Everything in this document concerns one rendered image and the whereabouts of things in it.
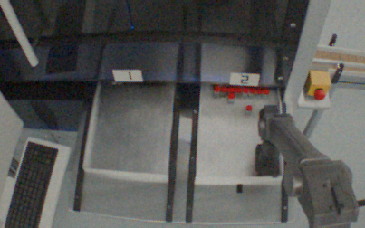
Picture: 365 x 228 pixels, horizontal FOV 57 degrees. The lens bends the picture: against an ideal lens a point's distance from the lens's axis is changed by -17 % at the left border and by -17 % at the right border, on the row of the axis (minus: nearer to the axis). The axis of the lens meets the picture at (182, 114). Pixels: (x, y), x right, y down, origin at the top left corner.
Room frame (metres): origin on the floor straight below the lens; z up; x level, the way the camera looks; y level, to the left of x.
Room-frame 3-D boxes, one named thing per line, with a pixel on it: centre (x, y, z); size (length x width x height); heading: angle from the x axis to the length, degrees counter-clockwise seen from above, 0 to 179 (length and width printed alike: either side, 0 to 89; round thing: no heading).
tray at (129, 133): (0.57, 0.16, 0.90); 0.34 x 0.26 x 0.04; 172
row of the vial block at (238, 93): (0.63, -0.19, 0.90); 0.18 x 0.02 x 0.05; 82
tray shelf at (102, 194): (0.48, 0.00, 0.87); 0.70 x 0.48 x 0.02; 82
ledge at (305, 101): (0.64, -0.46, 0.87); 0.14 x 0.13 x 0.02; 172
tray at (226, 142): (0.52, -0.18, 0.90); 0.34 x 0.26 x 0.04; 172
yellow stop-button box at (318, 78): (0.60, -0.44, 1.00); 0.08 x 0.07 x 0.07; 172
